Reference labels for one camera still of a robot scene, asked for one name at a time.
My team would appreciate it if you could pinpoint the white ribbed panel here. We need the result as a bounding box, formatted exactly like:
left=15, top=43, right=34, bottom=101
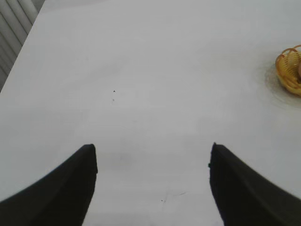
left=0, top=0, right=46, bottom=93

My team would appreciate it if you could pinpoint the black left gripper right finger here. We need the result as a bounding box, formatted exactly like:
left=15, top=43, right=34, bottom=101
left=208, top=142, right=301, bottom=226

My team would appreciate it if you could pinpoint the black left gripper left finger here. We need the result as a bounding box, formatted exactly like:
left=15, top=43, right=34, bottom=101
left=0, top=144, right=98, bottom=226

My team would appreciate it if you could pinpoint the yellow woven wicker basket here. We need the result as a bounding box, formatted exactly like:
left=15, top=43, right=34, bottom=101
left=275, top=44, right=301, bottom=97

